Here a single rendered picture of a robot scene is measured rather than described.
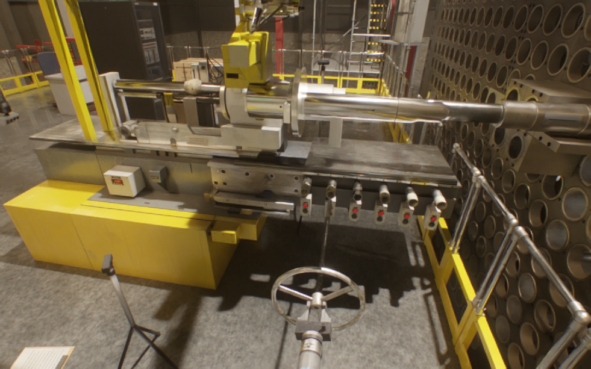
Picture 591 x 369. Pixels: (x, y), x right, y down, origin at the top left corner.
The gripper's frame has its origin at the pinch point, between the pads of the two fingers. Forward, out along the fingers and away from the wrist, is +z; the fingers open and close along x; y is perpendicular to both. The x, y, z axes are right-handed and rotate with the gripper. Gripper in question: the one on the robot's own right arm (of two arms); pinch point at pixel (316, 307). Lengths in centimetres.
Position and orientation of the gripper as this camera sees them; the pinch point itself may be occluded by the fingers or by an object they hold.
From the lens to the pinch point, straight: 131.5
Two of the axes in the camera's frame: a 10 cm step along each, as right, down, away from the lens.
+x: -9.7, 0.8, 2.3
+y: -1.8, -8.7, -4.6
